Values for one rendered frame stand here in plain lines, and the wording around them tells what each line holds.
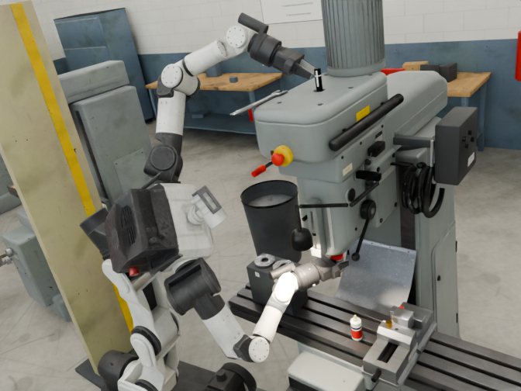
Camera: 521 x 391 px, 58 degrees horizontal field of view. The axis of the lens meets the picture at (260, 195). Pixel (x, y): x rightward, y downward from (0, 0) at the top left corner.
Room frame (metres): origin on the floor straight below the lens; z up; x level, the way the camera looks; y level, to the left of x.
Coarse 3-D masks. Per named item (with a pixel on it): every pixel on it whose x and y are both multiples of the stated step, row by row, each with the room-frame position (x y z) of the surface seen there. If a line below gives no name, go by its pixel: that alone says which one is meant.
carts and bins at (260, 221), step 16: (256, 192) 3.64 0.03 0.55; (272, 192) 3.66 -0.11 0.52; (288, 192) 3.59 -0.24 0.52; (256, 208) 3.24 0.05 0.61; (272, 208) 3.21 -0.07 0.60; (288, 208) 3.26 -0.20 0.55; (256, 224) 3.28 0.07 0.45; (272, 224) 3.22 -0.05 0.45; (288, 224) 3.26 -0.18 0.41; (256, 240) 3.33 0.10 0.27; (272, 240) 3.24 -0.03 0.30; (288, 240) 3.26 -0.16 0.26; (288, 256) 3.26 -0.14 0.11
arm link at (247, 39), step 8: (240, 16) 1.58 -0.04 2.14; (248, 16) 1.57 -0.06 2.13; (248, 24) 1.56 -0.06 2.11; (256, 24) 1.55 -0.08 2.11; (264, 24) 1.55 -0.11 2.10; (232, 32) 1.53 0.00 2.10; (240, 32) 1.52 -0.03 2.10; (248, 32) 1.54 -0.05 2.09; (256, 32) 1.59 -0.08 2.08; (264, 32) 1.55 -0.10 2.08; (232, 40) 1.53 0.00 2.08; (240, 40) 1.52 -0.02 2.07; (248, 40) 1.54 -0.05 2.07; (256, 40) 1.52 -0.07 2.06; (240, 48) 1.54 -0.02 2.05; (248, 48) 1.54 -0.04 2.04; (256, 48) 1.51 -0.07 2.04; (256, 56) 1.52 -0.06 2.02
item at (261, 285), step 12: (252, 264) 1.71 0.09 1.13; (264, 264) 1.68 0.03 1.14; (276, 264) 1.66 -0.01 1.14; (300, 264) 1.65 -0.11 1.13; (252, 276) 1.68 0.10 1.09; (264, 276) 1.63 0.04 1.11; (252, 288) 1.69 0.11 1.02; (264, 288) 1.64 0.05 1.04; (264, 300) 1.65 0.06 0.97; (300, 300) 1.60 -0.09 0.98; (288, 312) 1.57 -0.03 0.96
